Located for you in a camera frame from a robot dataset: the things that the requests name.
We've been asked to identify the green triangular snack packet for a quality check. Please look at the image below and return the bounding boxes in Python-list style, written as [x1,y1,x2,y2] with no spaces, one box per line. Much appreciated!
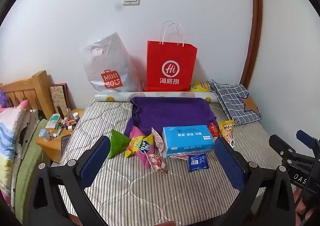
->
[108,129,132,159]

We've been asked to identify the green blanket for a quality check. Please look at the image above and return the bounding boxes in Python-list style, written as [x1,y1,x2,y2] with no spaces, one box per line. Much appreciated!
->
[14,118,51,218]

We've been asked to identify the blue tissue pack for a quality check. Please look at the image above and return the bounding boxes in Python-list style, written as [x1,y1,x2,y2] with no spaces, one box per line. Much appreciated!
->
[162,124,215,158]

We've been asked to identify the grey checked folded cloth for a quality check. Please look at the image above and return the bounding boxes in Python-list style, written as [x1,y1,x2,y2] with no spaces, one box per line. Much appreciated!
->
[206,79,263,126]

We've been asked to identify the dark blue snack packet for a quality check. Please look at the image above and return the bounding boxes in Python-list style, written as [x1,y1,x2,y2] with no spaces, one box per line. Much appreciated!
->
[187,153,210,173]

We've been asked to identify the purple cloth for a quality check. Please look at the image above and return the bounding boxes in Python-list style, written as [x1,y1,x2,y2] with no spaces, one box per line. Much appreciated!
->
[124,96,218,139]

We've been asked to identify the clear round container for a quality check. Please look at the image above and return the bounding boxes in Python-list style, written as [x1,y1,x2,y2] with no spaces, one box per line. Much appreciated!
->
[39,128,51,143]

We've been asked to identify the yellow panda snack packet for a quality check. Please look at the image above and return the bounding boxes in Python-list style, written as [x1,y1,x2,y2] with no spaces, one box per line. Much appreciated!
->
[217,120,237,149]

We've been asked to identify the light pink candy packet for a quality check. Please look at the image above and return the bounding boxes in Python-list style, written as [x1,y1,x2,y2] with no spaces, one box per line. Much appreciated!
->
[146,153,168,174]

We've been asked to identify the wooden nightstand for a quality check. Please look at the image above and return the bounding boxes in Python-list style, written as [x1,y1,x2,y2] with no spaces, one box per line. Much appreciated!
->
[35,108,86,164]

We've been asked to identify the fruit printed roll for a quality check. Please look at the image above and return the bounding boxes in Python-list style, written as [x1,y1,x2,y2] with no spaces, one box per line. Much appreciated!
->
[94,91,221,103]

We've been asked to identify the wooden headboard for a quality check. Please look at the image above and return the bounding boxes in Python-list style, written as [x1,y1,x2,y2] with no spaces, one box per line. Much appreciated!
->
[0,70,56,119]

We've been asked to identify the black phone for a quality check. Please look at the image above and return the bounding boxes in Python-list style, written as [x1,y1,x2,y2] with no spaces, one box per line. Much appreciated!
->
[60,134,72,164]

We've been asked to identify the doodle cover notebook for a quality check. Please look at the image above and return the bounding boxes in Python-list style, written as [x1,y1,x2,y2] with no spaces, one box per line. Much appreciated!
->
[49,83,69,116]

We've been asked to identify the striped mattress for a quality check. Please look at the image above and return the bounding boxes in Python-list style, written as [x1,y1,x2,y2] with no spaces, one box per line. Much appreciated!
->
[58,96,286,226]

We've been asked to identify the yellow snack bag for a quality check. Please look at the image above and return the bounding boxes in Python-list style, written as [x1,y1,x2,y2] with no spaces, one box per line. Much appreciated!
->
[190,80,211,93]

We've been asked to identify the white pink patterned packet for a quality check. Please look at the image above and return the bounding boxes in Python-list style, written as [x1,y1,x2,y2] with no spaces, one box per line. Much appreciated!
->
[151,127,165,158]

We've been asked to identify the brown wooden door frame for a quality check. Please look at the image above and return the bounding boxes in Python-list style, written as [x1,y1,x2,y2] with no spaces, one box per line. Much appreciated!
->
[239,0,265,89]

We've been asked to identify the cartoon printed pillow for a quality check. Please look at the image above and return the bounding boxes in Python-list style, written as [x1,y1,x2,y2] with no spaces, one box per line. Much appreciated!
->
[0,99,30,216]

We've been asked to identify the red paper bag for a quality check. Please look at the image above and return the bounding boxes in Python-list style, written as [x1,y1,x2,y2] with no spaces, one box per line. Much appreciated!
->
[145,21,198,92]

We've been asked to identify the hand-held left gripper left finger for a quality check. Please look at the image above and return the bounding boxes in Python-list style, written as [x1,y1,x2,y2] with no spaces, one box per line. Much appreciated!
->
[30,135,112,226]

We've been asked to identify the pink yellow snack packet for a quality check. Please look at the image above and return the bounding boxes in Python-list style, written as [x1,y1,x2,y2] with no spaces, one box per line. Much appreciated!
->
[125,125,154,168]

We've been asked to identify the red snack packet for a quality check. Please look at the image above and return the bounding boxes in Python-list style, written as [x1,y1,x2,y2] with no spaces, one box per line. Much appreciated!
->
[208,122,221,138]

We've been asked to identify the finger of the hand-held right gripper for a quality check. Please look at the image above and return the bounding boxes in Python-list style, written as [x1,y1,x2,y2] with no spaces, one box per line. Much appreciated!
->
[269,134,297,166]
[296,129,320,159]

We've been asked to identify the white plastic shopping bag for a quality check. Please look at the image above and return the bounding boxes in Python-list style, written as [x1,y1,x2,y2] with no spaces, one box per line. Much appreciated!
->
[79,32,143,94]

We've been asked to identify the pile of small cosmetics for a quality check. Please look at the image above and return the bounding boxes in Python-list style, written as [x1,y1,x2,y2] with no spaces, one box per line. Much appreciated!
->
[50,116,77,138]

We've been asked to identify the person's right hand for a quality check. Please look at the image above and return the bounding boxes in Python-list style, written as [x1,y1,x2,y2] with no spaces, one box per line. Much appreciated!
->
[293,187,320,226]

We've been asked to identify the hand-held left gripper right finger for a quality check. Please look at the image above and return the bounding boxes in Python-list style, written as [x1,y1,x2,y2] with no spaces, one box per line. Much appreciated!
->
[214,137,297,226]

